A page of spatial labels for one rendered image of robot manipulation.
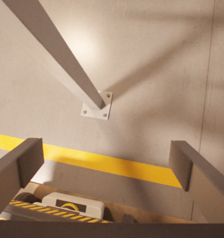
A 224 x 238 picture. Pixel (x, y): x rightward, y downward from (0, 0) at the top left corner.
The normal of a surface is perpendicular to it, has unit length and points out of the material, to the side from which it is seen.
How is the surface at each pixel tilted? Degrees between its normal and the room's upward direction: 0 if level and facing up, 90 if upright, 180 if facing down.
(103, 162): 0
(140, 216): 0
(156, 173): 0
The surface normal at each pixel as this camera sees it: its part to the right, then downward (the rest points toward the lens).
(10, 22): -0.18, 0.97
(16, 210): -0.12, -0.16
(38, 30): 0.98, 0.16
